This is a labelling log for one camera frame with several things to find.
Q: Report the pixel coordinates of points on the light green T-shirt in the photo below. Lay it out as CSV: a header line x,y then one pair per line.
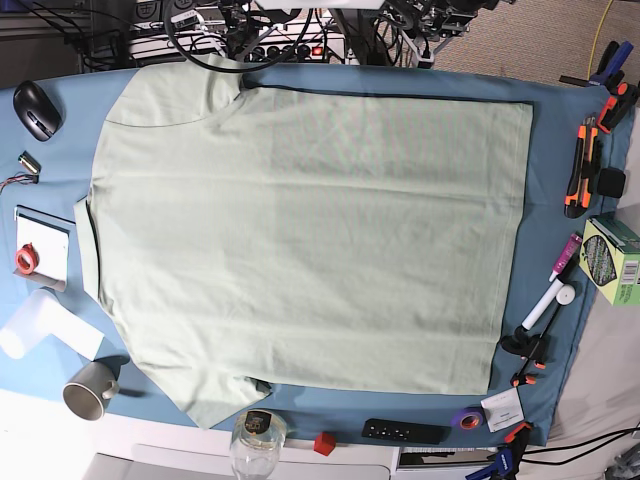
x,y
241,237

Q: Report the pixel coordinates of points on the black power strip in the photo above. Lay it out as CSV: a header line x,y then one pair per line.
x,y
310,52

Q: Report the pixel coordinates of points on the black remote control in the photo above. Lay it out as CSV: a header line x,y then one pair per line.
x,y
380,429

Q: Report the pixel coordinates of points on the red cube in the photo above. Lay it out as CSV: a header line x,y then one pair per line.
x,y
324,444

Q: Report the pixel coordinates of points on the clear glass jar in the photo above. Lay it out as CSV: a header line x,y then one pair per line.
x,y
257,440

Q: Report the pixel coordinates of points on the purple tape roll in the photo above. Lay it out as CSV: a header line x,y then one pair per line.
x,y
469,418

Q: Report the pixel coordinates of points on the black orange clamp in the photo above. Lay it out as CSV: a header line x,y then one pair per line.
x,y
531,348

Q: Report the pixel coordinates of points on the white marker pen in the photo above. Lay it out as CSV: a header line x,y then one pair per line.
x,y
548,297

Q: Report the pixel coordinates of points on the white paper card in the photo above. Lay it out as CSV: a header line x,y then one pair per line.
x,y
503,410

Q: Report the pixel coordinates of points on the white round cap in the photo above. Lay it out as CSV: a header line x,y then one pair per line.
x,y
565,295

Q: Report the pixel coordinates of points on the purple tube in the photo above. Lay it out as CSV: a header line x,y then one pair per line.
x,y
571,247

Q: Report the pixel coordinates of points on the orange black utility knife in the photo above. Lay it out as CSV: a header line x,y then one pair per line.
x,y
585,168

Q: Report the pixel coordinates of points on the white notepad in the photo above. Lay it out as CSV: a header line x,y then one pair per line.
x,y
50,236

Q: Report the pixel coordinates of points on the grey mug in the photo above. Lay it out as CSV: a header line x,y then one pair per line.
x,y
88,393

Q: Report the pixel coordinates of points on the green cardboard box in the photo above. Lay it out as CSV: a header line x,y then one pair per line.
x,y
609,256

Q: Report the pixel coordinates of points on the blue black clamp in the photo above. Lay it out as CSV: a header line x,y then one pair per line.
x,y
506,461

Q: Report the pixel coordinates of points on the red tape roll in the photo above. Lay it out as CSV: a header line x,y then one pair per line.
x,y
26,259

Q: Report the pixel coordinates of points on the black square box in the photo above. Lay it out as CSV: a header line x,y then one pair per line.
x,y
611,183

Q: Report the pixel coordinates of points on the small battery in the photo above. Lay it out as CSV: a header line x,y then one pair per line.
x,y
29,164

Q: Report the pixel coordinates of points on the black computer mouse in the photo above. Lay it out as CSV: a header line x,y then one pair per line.
x,y
36,111

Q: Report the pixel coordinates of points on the blue orange clamp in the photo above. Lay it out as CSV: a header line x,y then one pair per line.
x,y
609,74

